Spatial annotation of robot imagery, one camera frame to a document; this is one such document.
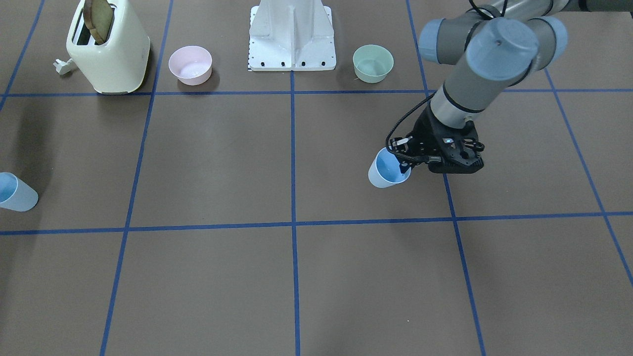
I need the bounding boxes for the light blue cup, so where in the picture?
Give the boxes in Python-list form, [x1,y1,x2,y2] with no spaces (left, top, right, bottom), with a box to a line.
[0,172,39,212]
[367,148,411,188]

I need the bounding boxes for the cream toaster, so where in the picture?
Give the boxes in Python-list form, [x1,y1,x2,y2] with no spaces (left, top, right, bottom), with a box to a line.
[66,0,151,94]

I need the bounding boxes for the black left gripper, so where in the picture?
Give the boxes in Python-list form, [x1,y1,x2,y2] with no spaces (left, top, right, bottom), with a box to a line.
[387,106,485,175]

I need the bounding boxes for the green bowl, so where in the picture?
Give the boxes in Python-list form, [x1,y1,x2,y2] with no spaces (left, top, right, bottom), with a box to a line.
[352,44,394,84]

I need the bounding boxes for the white camera pillar base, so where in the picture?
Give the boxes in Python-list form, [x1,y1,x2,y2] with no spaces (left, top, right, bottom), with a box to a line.
[247,0,337,72]

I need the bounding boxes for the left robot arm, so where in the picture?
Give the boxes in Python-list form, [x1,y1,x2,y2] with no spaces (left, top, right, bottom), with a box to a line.
[385,0,632,174]

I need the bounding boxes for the bread slice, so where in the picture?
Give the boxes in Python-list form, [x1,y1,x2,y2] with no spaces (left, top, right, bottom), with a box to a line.
[82,0,114,45]

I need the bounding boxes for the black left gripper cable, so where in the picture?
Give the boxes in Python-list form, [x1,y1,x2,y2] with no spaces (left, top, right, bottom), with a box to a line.
[385,0,510,164]

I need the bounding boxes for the pink bowl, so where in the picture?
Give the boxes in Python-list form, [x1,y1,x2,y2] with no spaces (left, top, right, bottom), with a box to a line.
[168,45,213,86]

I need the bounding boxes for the white toaster plug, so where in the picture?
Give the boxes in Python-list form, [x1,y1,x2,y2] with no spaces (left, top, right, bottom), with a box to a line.
[53,58,77,75]

